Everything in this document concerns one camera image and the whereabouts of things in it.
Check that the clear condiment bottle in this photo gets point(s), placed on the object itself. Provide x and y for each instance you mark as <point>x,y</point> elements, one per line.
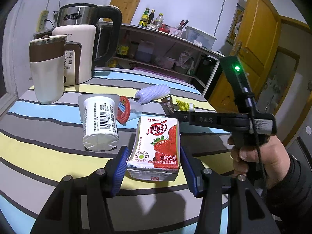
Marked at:
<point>159,20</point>

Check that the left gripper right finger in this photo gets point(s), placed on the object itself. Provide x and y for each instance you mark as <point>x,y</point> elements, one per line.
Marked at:
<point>192,169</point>

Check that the pink lid storage box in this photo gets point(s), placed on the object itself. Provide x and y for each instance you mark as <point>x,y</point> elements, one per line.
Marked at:
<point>166,74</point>

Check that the strawberry milk carton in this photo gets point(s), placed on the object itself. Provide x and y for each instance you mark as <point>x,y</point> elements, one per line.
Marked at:
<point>156,151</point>

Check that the brown white mug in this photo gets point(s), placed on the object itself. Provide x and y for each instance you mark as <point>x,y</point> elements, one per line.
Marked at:
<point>46,57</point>

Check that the white yogurt cup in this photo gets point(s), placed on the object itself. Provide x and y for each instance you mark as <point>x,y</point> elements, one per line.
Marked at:
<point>98,116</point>

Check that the white soy milk maker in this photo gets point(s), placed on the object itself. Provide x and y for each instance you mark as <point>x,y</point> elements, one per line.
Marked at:
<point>78,61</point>

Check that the wooden cutting board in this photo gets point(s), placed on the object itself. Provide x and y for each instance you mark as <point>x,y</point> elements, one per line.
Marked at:
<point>127,8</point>

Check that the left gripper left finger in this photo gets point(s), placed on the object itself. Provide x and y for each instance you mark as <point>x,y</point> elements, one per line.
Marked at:
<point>118,169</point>

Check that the white foam net sleeve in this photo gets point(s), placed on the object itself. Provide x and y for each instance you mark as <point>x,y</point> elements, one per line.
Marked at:
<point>152,93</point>

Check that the brown snack wrapper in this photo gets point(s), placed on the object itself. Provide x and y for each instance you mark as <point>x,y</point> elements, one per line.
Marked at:
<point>168,105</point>

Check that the metal kitchen shelf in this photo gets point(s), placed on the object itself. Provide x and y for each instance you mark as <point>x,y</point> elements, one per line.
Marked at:
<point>206,69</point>

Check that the right hand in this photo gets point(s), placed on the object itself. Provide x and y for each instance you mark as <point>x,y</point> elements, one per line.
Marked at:
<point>273,155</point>

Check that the steel electric kettle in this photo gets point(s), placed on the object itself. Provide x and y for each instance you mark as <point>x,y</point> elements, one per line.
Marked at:
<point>79,21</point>

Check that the dark soy sauce bottle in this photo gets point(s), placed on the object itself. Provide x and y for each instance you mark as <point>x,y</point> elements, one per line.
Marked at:
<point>151,17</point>

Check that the purple plastic jug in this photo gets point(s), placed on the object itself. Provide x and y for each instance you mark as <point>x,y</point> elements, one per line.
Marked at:
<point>144,51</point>

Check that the yellow snack wrapper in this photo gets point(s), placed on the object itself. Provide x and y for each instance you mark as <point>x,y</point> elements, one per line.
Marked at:
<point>185,107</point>

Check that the clear plastic storage box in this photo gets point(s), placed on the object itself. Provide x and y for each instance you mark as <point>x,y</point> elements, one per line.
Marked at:
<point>199,37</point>

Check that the green sauce bottle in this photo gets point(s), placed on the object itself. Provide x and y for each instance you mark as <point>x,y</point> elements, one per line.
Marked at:
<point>144,19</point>

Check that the striped tablecloth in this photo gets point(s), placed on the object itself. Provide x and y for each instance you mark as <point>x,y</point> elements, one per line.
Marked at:
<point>40,144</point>

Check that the red yogurt foil lid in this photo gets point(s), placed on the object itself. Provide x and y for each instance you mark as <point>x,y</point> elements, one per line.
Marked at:
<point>123,111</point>

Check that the yellow wooden door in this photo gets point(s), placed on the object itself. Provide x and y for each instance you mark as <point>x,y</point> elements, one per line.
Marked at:
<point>257,41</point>

